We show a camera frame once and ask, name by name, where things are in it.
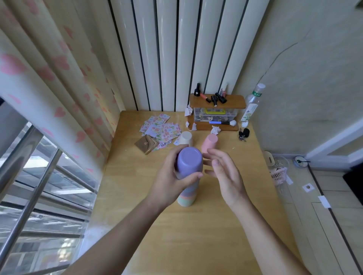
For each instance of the pink plastic cup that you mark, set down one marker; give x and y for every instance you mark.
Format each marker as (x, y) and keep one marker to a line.
(209, 143)

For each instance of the crumpled white paper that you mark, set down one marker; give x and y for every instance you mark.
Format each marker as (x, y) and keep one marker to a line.
(215, 130)
(244, 124)
(188, 111)
(191, 126)

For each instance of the white plastic container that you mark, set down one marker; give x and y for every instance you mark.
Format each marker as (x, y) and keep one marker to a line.
(268, 158)

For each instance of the green plastic cup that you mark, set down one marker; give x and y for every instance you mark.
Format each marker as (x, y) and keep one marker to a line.
(186, 201)

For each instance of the person's right thumb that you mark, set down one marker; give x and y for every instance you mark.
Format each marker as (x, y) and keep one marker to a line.
(217, 165)

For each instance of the person's left forearm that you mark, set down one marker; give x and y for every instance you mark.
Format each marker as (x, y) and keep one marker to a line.
(122, 240)

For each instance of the red lipstick tube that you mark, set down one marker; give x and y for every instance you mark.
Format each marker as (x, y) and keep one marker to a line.
(205, 97)

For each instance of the cream plastic cup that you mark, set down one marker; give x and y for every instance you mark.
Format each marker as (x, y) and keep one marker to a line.
(186, 138)

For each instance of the person's left thumb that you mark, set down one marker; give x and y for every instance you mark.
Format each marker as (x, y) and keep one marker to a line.
(192, 178)

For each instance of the white paper scrap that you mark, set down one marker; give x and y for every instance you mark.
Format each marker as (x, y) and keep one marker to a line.
(289, 179)
(308, 187)
(324, 201)

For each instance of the pile of floral sticker sheets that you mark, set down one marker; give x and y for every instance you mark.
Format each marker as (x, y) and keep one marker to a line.
(163, 130)

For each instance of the person's left hand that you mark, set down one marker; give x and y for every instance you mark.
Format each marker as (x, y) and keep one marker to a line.
(164, 181)

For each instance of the clear plastic storage box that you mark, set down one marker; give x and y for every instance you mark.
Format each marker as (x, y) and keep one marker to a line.
(215, 114)

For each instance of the steel window railing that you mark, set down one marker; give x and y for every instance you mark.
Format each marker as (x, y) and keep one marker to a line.
(31, 195)

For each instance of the wooden two-tier shelf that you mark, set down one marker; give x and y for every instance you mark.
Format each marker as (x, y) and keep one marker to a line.
(235, 101)

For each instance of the round white dish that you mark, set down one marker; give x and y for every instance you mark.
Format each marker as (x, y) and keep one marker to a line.
(300, 161)

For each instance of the black furniture piece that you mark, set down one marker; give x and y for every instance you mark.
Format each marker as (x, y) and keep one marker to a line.
(354, 184)

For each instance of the blue plastic cup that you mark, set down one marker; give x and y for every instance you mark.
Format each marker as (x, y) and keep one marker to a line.
(192, 187)

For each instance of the black nail polish bottle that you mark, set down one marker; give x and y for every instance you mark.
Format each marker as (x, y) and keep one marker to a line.
(221, 98)
(197, 90)
(214, 100)

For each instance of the person's right forearm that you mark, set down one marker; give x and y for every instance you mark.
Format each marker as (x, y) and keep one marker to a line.
(266, 240)

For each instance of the person's right hand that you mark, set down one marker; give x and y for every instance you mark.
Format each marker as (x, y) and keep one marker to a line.
(231, 181)

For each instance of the purple plastic cup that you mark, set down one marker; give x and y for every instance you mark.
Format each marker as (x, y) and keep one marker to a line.
(190, 160)

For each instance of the black car key bunch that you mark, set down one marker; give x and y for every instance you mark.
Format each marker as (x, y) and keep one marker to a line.
(244, 133)

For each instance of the cream curtain with pink hearts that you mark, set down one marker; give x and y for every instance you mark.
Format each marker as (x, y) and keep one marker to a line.
(51, 76)

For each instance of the pink nail polish bottle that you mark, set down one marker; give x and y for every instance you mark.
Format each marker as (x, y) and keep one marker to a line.
(224, 91)

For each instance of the clear plastic water bottle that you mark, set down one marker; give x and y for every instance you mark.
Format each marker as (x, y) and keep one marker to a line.
(251, 106)

